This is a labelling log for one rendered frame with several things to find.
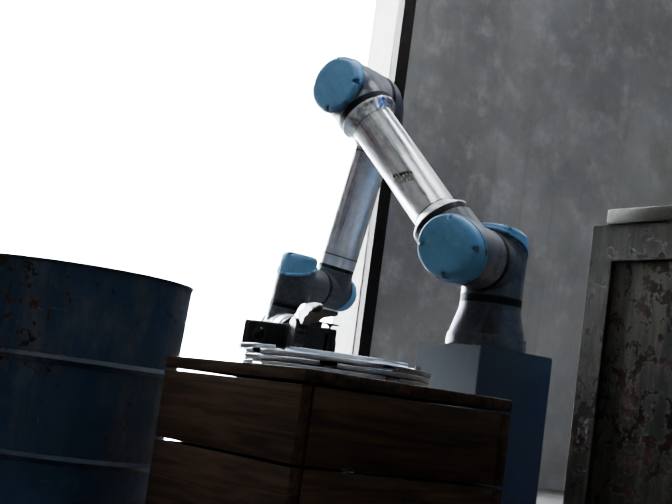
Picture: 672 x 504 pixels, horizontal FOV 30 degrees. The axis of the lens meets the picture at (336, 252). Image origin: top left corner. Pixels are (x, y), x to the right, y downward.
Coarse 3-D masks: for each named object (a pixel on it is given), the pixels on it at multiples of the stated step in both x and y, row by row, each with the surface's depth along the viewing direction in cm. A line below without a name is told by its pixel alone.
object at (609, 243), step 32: (640, 224) 178; (608, 256) 182; (640, 256) 177; (608, 288) 181; (640, 288) 177; (608, 320) 180; (640, 320) 176; (608, 352) 179; (640, 352) 174; (576, 384) 182; (608, 384) 178; (640, 384) 173; (576, 416) 181; (608, 416) 177; (640, 416) 172; (576, 448) 180; (608, 448) 176; (640, 448) 171; (576, 480) 179; (608, 480) 175; (640, 480) 170
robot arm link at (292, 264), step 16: (288, 256) 244; (304, 256) 244; (288, 272) 244; (304, 272) 244; (320, 272) 250; (288, 288) 243; (304, 288) 244; (320, 288) 248; (272, 304) 244; (288, 304) 243
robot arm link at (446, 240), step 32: (352, 64) 240; (320, 96) 243; (352, 96) 239; (384, 96) 240; (352, 128) 241; (384, 128) 237; (384, 160) 235; (416, 160) 233; (416, 192) 230; (448, 192) 231; (416, 224) 229; (448, 224) 222; (480, 224) 226; (448, 256) 221; (480, 256) 221; (480, 288) 231
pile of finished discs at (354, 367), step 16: (256, 352) 187; (272, 352) 183; (288, 352) 181; (320, 368) 179; (336, 368) 179; (352, 368) 179; (368, 368) 180; (384, 368) 181; (400, 368) 182; (416, 384) 186
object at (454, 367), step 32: (448, 352) 231; (480, 352) 224; (512, 352) 228; (448, 384) 229; (480, 384) 224; (512, 384) 228; (544, 384) 233; (512, 416) 228; (544, 416) 232; (512, 448) 228; (512, 480) 228
